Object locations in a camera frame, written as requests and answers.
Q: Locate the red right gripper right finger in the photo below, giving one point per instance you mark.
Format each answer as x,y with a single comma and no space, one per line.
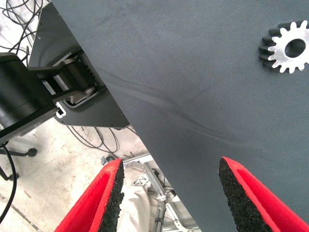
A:
253,200

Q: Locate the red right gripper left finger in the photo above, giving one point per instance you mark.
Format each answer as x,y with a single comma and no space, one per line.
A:
96,200

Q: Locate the dark steel planetary gear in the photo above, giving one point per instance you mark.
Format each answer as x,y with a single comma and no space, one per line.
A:
278,52

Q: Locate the white crumpled fabric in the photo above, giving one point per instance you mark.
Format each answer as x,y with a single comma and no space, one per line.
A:
137,205

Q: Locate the black stand foot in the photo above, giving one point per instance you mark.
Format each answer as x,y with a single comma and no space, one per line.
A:
31,152

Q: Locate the dark grey table cloth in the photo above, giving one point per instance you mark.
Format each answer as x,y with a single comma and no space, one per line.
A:
181,72

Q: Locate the aluminium profile frame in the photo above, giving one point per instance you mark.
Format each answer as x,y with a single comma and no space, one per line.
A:
144,159

